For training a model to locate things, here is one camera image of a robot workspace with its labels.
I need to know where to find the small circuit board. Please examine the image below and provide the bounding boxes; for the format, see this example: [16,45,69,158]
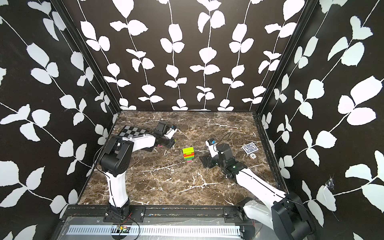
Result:
[111,225,131,236]

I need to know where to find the lime long lego brick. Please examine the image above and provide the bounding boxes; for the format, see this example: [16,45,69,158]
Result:
[183,147,194,156]

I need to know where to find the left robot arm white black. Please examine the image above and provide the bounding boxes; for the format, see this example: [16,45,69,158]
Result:
[99,122,178,212]

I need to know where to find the white slotted cable duct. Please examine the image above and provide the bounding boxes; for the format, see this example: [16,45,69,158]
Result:
[65,225,243,237]

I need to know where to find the black white checkerboard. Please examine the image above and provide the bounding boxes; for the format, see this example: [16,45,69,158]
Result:
[118,125,149,138]

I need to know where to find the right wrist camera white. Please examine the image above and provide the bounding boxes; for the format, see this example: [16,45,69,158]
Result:
[206,138,218,158]

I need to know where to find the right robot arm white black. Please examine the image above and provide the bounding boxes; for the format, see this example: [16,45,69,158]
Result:
[200,139,316,240]

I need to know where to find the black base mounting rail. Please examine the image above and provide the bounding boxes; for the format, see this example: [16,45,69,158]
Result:
[64,201,272,225]

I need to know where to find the blue playing card box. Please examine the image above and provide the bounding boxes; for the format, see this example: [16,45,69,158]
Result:
[242,142,259,155]

